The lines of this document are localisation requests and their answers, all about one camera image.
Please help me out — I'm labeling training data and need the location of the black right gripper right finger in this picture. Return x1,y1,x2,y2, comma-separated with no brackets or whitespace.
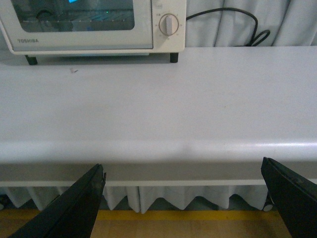
261,157,317,238

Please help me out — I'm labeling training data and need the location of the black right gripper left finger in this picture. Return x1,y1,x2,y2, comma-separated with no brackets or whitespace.
10,164,106,238

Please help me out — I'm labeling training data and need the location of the white Toshiba toaster oven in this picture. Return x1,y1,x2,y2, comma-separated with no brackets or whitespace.
0,0,187,65

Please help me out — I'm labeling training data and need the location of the white oven timer knob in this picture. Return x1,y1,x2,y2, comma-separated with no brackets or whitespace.
159,14,179,36

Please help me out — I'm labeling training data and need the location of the white table caster wheel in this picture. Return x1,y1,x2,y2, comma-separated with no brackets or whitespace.
263,203,273,212

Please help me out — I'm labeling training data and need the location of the white table skirt curtain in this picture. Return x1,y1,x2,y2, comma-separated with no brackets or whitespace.
0,185,269,214

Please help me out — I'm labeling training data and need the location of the clear tape piece on table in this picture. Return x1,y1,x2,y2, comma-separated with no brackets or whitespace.
70,68,78,73

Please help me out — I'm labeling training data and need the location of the white backdrop curtain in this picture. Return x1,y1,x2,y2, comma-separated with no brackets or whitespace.
185,0,317,47

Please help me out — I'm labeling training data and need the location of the black power cable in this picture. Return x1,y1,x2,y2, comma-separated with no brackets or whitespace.
186,7,271,47

